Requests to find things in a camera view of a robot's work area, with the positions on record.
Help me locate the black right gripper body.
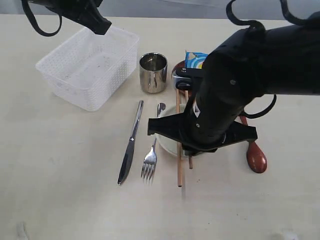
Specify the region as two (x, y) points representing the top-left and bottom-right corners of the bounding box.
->
(147, 113), (258, 155)

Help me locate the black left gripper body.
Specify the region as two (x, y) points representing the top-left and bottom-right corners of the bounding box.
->
(27, 0), (103, 23)

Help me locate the white ceramic bowl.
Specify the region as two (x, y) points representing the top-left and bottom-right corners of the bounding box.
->
(155, 105), (177, 157)

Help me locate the brown wooden chopstick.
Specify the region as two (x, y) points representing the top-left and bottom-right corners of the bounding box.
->
(184, 90), (193, 169)
(175, 89), (183, 188)

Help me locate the silver metal fork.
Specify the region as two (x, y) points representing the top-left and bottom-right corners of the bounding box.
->
(140, 102), (167, 186)

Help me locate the silver table knife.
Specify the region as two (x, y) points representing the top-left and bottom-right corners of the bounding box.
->
(117, 100), (144, 185)

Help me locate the brown wooden plate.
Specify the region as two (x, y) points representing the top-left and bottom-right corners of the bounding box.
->
(171, 59), (193, 97)

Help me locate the black metal cup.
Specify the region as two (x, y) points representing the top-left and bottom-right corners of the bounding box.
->
(139, 52), (168, 94)

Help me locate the blue potato chips bag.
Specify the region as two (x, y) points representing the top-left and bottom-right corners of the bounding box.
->
(184, 51), (208, 69)

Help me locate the brown wooden spoon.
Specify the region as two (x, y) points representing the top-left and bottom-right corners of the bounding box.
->
(238, 114), (268, 174)

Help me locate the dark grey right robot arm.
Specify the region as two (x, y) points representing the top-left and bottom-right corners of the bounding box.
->
(147, 12), (320, 152)

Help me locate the white woven plastic basket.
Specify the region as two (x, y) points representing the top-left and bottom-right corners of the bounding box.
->
(35, 26), (140, 112)

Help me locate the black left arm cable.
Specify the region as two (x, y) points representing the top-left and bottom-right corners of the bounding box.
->
(21, 0), (63, 38)

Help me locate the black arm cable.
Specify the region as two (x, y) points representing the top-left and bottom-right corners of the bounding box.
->
(225, 0), (320, 120)
(21, 0), (63, 38)

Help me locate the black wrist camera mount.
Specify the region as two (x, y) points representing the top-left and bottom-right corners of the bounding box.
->
(172, 67), (204, 92)

